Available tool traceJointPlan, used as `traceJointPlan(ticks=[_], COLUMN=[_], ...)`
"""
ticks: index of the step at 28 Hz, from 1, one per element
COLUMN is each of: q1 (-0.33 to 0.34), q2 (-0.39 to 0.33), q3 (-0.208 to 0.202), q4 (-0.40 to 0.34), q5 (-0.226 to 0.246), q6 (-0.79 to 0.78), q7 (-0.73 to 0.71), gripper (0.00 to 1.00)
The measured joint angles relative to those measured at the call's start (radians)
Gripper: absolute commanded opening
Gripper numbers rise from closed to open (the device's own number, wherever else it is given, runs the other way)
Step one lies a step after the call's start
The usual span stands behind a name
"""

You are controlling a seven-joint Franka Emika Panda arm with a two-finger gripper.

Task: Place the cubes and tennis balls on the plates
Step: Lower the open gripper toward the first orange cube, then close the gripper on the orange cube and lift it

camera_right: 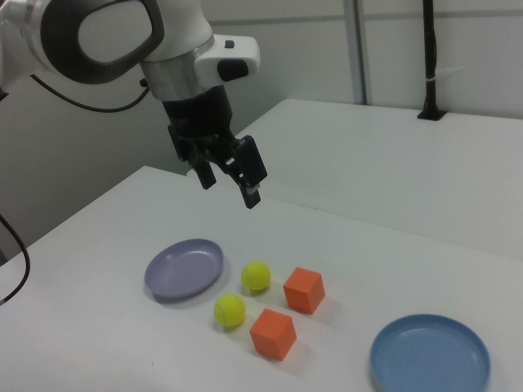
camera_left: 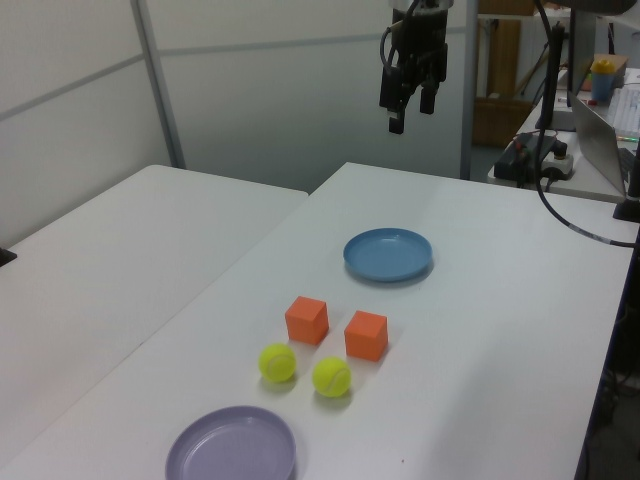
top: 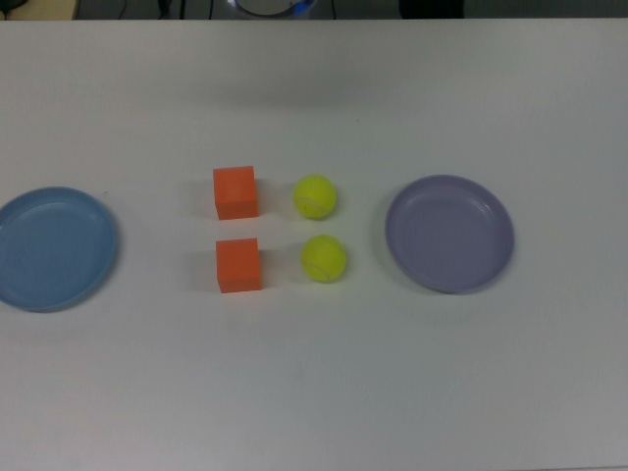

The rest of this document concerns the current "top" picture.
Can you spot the yellow tennis ball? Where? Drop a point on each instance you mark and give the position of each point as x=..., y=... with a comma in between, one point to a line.
x=315, y=196
x=324, y=257

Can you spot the orange cube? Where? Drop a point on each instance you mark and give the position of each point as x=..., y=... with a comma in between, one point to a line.
x=239, y=265
x=235, y=193

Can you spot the purple plate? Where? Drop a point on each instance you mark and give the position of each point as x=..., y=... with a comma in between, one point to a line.
x=449, y=235

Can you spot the blue plate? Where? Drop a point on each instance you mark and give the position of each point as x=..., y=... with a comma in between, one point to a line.
x=54, y=250

